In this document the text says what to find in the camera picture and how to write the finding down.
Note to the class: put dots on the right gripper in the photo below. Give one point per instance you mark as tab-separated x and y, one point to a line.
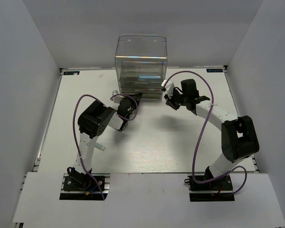
170	101

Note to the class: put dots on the right blue corner label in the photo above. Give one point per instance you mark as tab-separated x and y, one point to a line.
214	70

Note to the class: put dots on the red gel pen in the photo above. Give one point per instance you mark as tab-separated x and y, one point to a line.
145	90

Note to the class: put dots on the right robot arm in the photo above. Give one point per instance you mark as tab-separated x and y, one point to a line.
238	136

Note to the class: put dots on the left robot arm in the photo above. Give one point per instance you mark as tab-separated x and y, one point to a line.
93	121

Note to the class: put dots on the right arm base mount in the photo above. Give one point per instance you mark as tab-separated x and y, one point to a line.
216	191

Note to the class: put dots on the clear acrylic drawer organizer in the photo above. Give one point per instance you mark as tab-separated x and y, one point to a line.
140	55

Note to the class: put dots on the green capped highlighter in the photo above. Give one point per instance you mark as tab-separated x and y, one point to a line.
99	146

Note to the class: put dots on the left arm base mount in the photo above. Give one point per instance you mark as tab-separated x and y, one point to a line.
89	191

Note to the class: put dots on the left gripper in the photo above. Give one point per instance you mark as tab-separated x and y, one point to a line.
137	97

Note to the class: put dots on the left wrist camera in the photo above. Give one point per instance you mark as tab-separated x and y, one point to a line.
116	97

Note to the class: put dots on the left blue corner label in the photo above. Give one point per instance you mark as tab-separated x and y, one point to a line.
71	73

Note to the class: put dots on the blue corner label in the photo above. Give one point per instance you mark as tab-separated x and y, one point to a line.
71	73
214	70

